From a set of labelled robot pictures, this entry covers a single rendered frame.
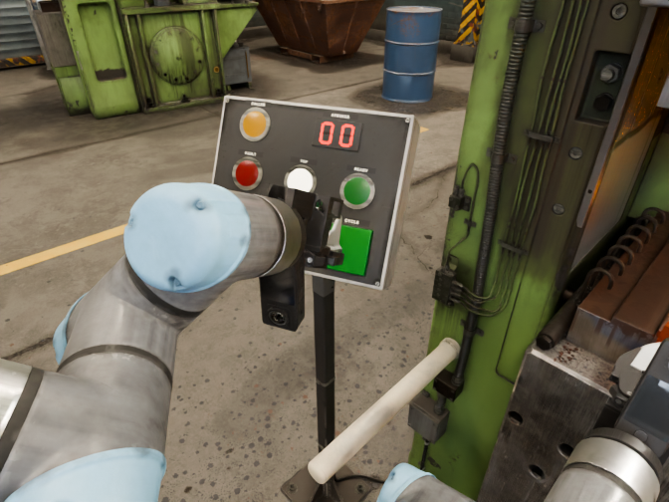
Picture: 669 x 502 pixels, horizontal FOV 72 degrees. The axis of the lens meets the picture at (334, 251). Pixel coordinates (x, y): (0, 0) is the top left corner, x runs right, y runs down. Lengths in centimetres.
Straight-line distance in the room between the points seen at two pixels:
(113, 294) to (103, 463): 14
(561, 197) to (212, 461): 134
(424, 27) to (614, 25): 442
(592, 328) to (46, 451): 68
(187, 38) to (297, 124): 445
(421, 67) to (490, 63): 437
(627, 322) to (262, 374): 144
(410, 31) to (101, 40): 297
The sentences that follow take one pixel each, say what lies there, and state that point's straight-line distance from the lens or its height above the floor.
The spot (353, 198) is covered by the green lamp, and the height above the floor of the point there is 108.
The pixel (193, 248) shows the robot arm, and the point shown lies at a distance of 31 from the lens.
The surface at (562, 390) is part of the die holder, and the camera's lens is 78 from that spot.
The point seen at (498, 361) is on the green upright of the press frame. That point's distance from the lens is 110.
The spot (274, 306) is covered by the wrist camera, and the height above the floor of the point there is 108.
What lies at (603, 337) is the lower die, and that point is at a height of 95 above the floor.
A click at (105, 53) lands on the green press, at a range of 519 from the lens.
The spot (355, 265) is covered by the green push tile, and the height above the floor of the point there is 99.
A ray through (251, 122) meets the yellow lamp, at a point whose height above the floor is 117.
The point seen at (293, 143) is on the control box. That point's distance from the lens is 79.
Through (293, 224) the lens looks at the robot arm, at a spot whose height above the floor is 121.
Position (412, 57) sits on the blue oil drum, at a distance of 518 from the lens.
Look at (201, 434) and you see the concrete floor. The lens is 178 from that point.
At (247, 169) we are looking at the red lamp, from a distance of 82.
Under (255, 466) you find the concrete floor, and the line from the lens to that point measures 167.
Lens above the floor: 142
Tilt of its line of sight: 34 degrees down
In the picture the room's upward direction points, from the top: straight up
